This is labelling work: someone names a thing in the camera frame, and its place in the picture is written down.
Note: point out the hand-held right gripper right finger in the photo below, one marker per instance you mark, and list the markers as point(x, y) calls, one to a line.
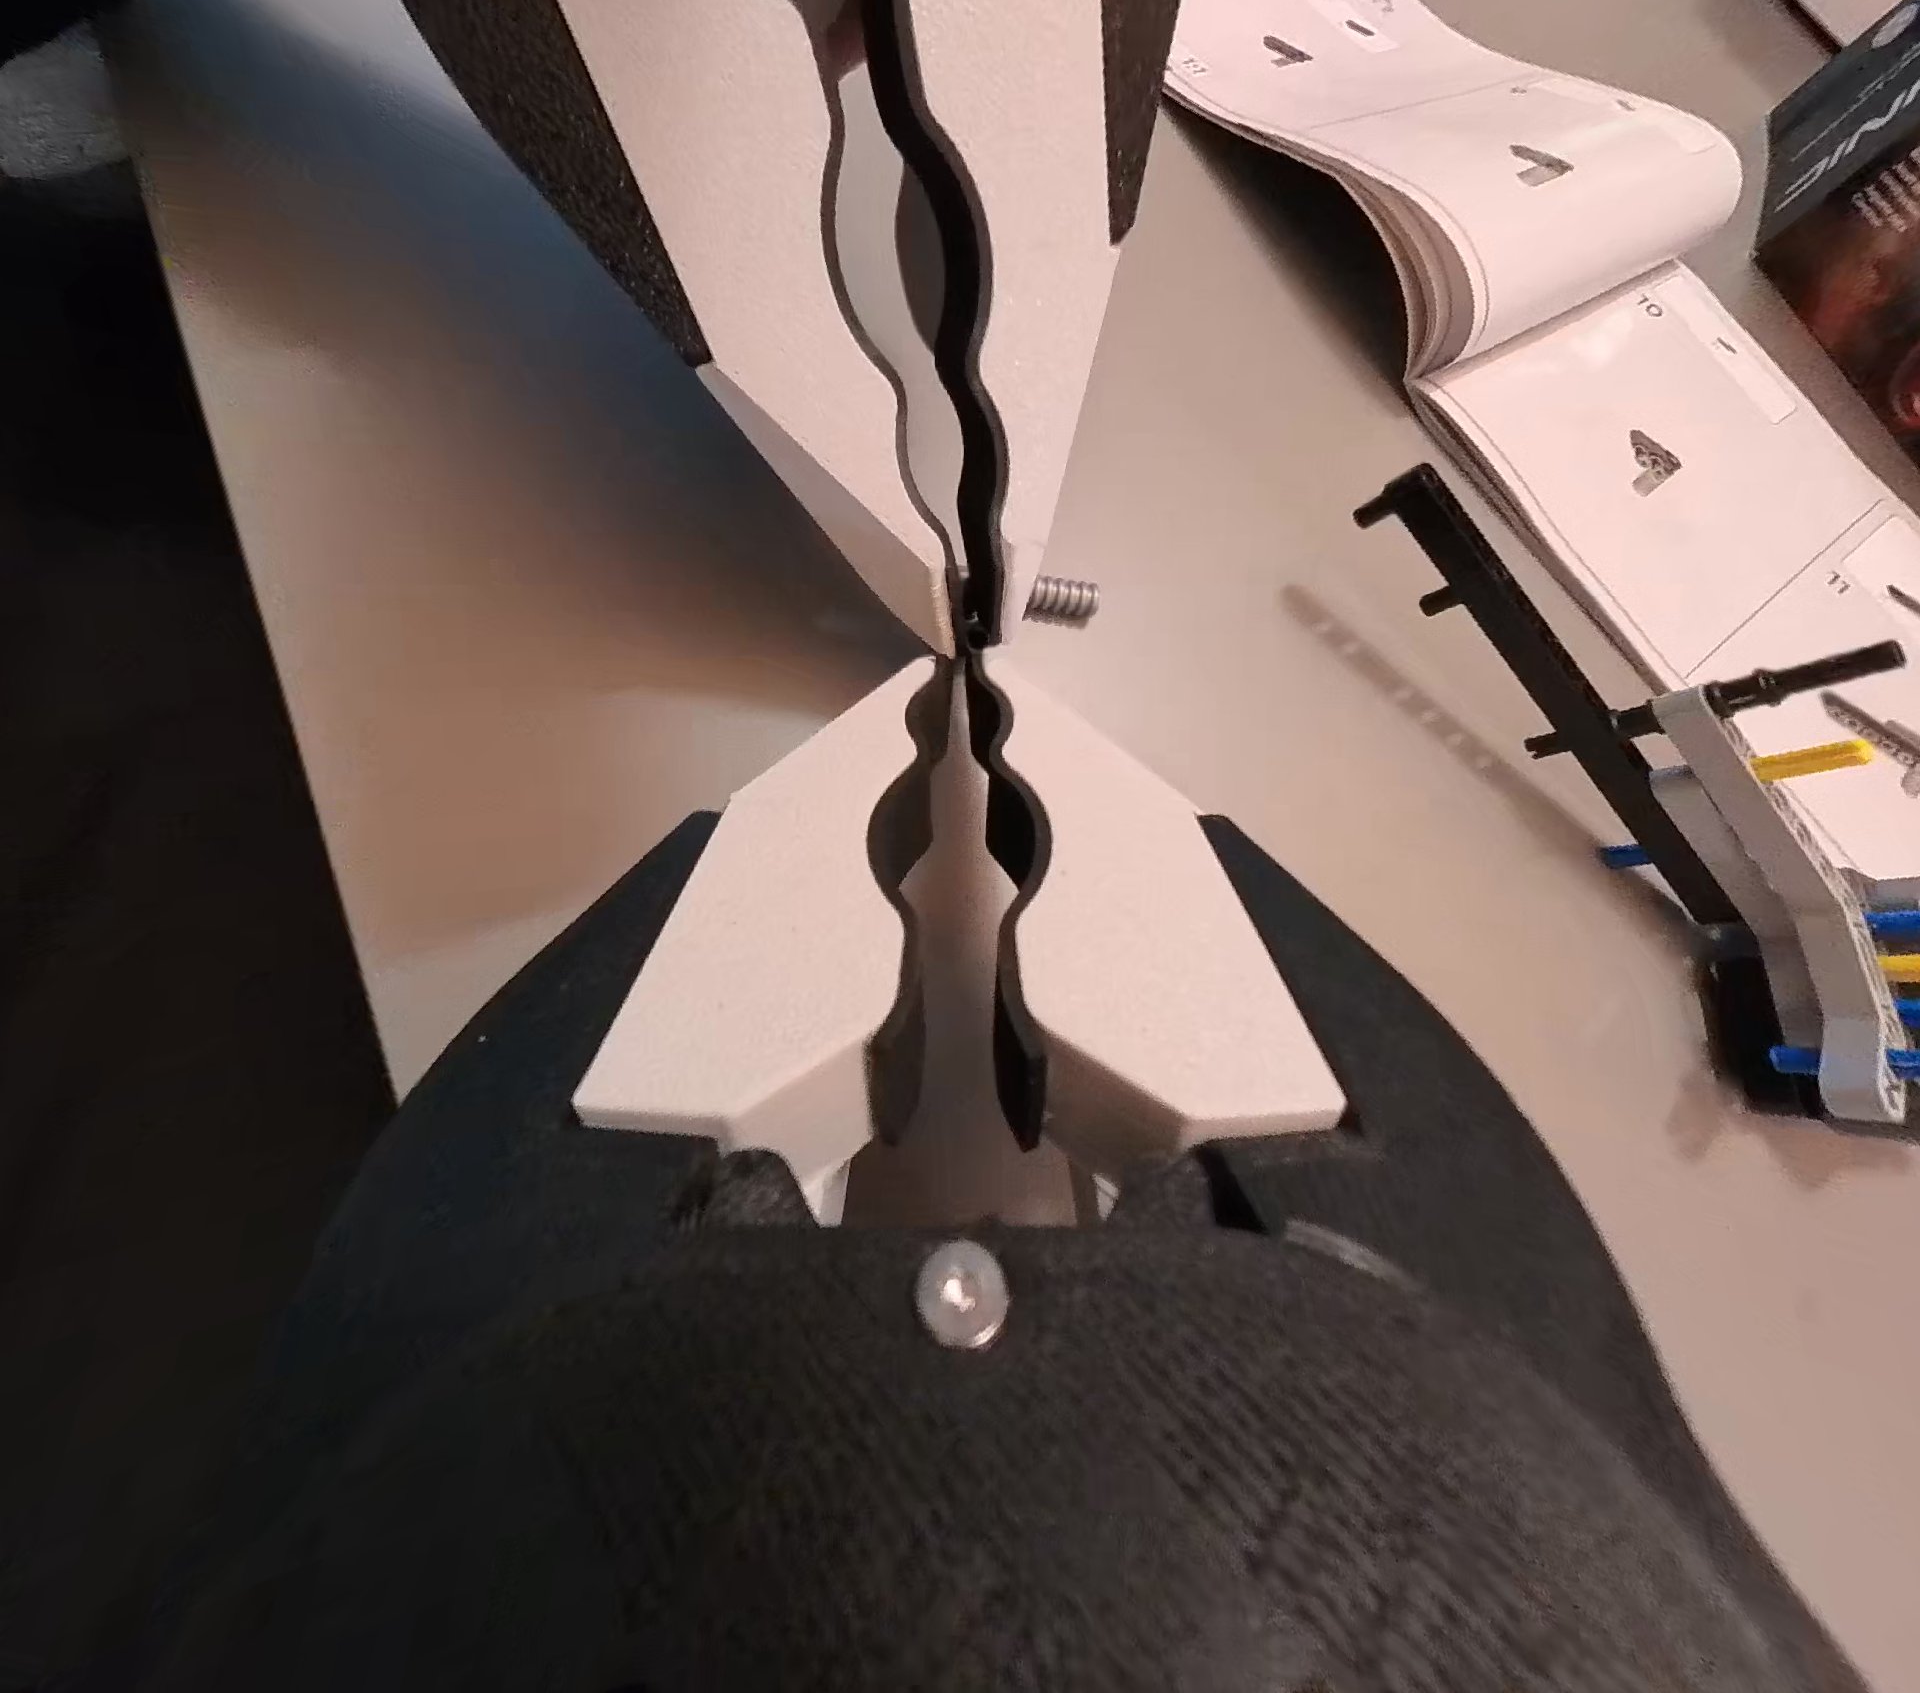
point(1168, 974)

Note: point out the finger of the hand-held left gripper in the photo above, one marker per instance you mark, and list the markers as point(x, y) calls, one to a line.
point(705, 146)
point(1035, 146)

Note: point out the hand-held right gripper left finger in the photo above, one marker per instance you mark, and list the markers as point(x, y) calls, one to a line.
point(749, 974)

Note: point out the small black toy pin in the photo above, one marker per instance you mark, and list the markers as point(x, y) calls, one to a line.
point(978, 626)

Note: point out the small metal spring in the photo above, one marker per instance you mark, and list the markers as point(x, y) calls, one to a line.
point(1063, 599)

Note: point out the white instruction booklet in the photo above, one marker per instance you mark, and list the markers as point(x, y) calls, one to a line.
point(1576, 211)

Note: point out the grey and black toy assembly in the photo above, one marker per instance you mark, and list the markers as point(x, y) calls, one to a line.
point(1829, 1032)

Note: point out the grey toy beam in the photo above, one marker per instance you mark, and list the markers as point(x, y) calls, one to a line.
point(1874, 732)

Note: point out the black printed toy box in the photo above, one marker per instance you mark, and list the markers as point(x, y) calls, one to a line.
point(1848, 211)

